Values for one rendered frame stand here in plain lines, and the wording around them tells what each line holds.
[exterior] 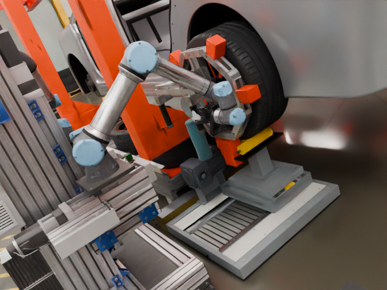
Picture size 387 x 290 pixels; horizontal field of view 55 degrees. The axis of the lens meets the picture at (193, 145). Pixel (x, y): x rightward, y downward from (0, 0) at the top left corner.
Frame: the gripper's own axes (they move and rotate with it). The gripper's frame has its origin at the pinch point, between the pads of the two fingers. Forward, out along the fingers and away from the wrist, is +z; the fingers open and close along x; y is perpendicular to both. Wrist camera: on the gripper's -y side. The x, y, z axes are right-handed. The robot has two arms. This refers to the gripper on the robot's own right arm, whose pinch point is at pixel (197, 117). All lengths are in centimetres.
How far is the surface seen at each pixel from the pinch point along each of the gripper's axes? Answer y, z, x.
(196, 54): 26.8, 12.8, -20.5
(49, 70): 41, 256, 0
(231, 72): 14.2, -9.0, -22.7
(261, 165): -52, 12, -37
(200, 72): 19.7, -0.7, -10.7
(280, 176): -60, 3, -41
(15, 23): 94, 256, 9
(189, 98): 11.2, -2.1, 1.5
